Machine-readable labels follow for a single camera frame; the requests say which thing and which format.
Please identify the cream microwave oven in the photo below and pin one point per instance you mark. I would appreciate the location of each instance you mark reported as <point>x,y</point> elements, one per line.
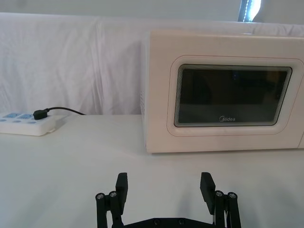
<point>225,92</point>

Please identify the white curtain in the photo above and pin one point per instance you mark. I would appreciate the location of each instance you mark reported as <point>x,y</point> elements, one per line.
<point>71,59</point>

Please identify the white table cloth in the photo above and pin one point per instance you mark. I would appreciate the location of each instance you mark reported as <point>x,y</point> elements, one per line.
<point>71,180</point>

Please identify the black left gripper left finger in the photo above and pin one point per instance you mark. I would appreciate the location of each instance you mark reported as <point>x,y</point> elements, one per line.
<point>118,199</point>

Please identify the white power strip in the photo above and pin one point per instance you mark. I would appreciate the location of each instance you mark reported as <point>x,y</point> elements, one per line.
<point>22,124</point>

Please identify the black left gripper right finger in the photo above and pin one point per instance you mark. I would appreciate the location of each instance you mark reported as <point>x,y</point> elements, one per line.
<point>215,202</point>

